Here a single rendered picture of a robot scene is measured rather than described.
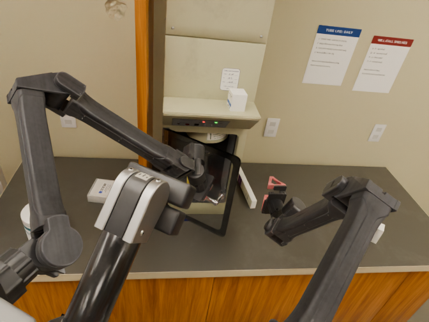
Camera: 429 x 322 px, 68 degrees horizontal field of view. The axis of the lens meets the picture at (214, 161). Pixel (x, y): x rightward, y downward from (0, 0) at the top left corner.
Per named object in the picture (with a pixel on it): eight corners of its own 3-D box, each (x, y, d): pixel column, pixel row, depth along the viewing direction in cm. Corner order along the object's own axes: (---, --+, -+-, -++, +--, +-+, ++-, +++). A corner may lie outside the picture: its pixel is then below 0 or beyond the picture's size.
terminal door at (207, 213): (163, 206, 138) (165, 127, 115) (225, 237, 129) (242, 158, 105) (161, 207, 138) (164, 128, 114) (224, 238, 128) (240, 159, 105)
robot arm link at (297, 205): (262, 230, 103) (283, 246, 103) (284, 208, 97) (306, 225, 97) (268, 211, 113) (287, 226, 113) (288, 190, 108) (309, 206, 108)
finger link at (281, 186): (281, 172, 120) (288, 189, 113) (276, 186, 125) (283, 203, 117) (263, 172, 119) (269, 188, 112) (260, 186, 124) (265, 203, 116)
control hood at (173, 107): (161, 121, 114) (162, 96, 108) (249, 126, 119) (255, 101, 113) (161, 138, 105) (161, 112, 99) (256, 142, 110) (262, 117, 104)
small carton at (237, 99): (226, 104, 109) (229, 87, 105) (240, 104, 110) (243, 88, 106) (230, 111, 105) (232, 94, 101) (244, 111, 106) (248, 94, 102)
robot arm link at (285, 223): (337, 188, 67) (378, 219, 67) (346, 169, 70) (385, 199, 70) (257, 232, 105) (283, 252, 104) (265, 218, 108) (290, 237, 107)
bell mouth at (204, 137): (184, 119, 136) (185, 108, 133) (225, 121, 139) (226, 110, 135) (186, 142, 122) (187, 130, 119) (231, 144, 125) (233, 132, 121)
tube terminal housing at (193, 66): (161, 177, 161) (165, 15, 116) (223, 179, 167) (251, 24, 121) (159, 213, 142) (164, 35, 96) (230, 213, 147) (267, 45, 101)
